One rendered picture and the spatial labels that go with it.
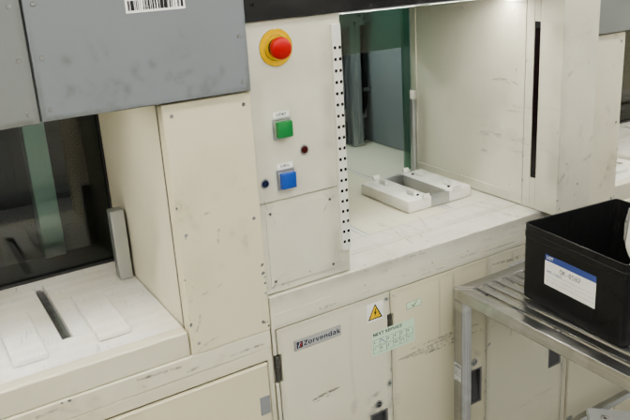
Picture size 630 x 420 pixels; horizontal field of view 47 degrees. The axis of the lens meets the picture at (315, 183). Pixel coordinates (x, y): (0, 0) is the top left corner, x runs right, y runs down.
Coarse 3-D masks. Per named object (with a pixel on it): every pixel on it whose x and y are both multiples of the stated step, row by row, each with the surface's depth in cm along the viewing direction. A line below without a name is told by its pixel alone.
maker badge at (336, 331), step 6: (324, 330) 150; (330, 330) 151; (336, 330) 152; (312, 336) 149; (318, 336) 150; (324, 336) 151; (330, 336) 151; (336, 336) 152; (294, 342) 147; (300, 342) 148; (306, 342) 148; (312, 342) 149; (318, 342) 150; (294, 348) 147; (300, 348) 148
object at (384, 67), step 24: (264, 48) 129; (336, 48) 136; (336, 72) 137; (360, 72) 242; (384, 72) 239; (360, 96) 244; (384, 96) 242; (360, 120) 246; (384, 120) 244; (360, 144) 248; (384, 144) 247; (384, 336) 160; (408, 336) 164
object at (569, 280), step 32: (544, 224) 157; (576, 224) 161; (608, 224) 166; (544, 256) 150; (576, 256) 142; (608, 256) 169; (544, 288) 152; (576, 288) 144; (608, 288) 136; (576, 320) 145; (608, 320) 137
